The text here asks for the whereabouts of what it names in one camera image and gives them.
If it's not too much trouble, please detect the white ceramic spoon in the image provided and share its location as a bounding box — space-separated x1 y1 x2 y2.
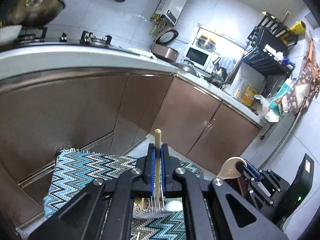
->
165 200 183 212

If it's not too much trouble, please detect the beige ceramic spoon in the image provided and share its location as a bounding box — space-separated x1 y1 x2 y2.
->
217 157 247 180

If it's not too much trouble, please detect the black box with led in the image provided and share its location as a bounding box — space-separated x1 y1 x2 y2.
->
272 154 314 228

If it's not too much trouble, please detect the zigzag patterned table cloth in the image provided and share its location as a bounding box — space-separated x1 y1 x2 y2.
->
43 147 205 240

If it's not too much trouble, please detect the yellow oil bottle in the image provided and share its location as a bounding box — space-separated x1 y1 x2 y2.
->
240 85 257 107

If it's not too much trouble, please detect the floral hanging apron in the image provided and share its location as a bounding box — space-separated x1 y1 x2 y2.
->
277 39 319 115

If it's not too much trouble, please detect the steel pan lid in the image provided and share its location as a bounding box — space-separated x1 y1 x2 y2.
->
178 64 200 77

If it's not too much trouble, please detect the black dish rack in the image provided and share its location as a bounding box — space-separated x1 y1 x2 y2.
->
242 11 298 97

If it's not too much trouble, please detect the white microwave oven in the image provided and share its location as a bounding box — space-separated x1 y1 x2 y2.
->
183 46 212 71

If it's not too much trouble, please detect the steel pot on microwave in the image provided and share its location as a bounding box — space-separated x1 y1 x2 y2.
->
196 35 216 53

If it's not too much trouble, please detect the yellow roll on rack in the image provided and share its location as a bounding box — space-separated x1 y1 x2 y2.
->
281 21 307 46

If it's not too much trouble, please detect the pink rice cooker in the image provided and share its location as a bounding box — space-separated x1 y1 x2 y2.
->
151 27 179 62

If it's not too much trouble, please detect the gas stove top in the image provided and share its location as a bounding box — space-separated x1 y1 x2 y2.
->
1 27 139 55

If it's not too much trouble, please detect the white small bowl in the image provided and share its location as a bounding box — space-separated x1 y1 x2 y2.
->
0 25 22 46

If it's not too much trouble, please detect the white gas water heater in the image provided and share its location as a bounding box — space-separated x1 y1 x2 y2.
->
155 0 187 27

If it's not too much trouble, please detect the steel wok with handle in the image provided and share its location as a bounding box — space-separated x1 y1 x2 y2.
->
5 0 66 27

